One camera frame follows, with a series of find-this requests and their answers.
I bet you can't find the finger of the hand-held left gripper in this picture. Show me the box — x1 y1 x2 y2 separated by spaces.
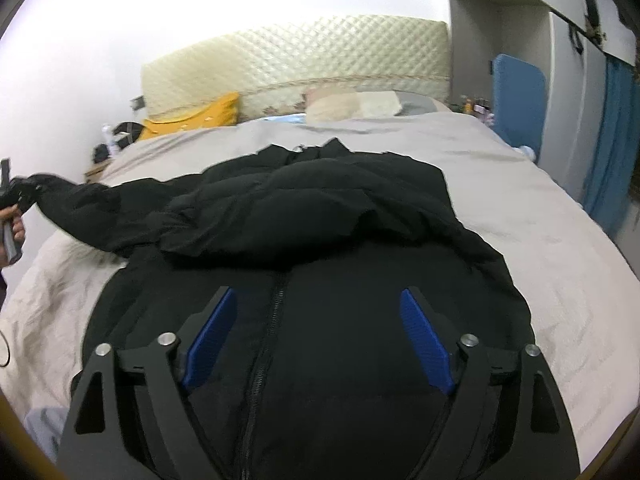
9 175 47 210

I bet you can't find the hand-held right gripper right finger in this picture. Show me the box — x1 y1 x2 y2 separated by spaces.
399 287 583 480

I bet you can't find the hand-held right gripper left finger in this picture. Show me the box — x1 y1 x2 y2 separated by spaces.
57 285 239 480

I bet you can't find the black puffer jacket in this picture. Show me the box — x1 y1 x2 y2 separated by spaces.
27 137 537 480

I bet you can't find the person's left hand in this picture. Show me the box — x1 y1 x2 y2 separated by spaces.
0 208 27 261

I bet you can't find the wooden nightstand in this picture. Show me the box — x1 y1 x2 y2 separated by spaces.
83 161 117 184

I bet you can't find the beige bed cover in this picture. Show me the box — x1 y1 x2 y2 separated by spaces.
0 110 640 463

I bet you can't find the pale blue-grey cloth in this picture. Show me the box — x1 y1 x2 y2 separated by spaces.
22 402 72 463

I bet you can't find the yellow pillow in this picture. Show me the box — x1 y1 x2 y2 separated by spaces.
136 91 241 142

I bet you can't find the grey pillow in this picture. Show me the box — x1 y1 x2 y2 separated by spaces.
395 91 447 117

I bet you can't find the group of small bottles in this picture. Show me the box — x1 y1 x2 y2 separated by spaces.
452 94 496 123

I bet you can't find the blue padded board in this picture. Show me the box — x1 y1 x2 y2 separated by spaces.
491 53 547 162

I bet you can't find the blue curtain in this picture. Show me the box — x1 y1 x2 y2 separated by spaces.
582 57 640 241

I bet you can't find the cream quilted headboard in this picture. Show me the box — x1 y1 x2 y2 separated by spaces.
140 16 449 122

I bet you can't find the white wardrobe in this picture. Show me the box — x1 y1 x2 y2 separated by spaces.
445 0 640 211

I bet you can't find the black hanging strap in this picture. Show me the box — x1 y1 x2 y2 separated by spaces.
567 0 610 56

